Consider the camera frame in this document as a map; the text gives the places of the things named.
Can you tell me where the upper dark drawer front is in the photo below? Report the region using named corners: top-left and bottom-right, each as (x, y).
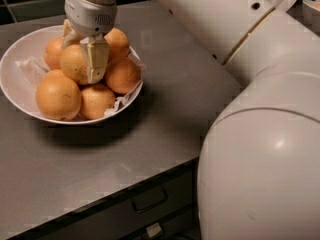
top-left (8, 159), bottom-right (198, 240)

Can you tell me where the large white bowl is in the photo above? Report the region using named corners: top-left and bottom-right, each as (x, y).
top-left (0, 25), bottom-right (143, 125)

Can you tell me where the orange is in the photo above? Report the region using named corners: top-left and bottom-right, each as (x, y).
top-left (104, 28), bottom-right (130, 62)
top-left (36, 70), bottom-right (82, 121)
top-left (80, 83), bottom-right (115, 120)
top-left (60, 44), bottom-right (88, 85)
top-left (105, 57), bottom-right (141, 95)
top-left (43, 37), bottom-right (62, 70)

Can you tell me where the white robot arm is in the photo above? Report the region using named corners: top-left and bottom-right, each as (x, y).
top-left (158, 0), bottom-right (320, 240)

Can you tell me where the dark drawer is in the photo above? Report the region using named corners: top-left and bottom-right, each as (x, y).
top-left (119, 203), bottom-right (201, 240)
top-left (8, 159), bottom-right (198, 240)

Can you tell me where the white bowl with strawberries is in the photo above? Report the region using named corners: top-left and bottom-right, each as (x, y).
top-left (302, 0), bottom-right (320, 34)

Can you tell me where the lower dark drawer front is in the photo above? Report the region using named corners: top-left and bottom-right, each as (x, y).
top-left (119, 203), bottom-right (201, 240)

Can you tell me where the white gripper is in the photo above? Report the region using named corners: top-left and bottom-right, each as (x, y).
top-left (62, 0), bottom-right (117, 84)

